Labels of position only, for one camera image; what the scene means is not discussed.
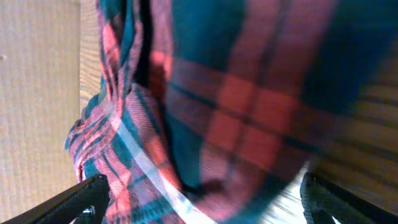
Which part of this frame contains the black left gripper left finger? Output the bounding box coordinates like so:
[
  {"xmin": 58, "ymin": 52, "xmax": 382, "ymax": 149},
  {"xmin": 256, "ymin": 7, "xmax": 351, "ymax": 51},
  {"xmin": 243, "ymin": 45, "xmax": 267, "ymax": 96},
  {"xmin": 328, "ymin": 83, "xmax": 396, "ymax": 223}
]
[{"xmin": 3, "ymin": 174, "xmax": 110, "ymax": 224}]

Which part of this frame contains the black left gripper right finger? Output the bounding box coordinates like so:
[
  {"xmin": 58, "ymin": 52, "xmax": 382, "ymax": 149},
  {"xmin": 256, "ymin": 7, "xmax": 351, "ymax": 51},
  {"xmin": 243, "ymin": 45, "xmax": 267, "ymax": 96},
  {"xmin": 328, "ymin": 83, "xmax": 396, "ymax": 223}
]
[{"xmin": 300, "ymin": 172, "xmax": 397, "ymax": 224}]

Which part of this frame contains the red navy plaid shirt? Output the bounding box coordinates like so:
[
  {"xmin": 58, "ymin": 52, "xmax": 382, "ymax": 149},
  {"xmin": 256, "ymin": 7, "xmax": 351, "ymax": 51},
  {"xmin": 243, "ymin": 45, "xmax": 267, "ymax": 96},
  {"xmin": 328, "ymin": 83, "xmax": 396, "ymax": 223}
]
[{"xmin": 65, "ymin": 0, "xmax": 397, "ymax": 223}]

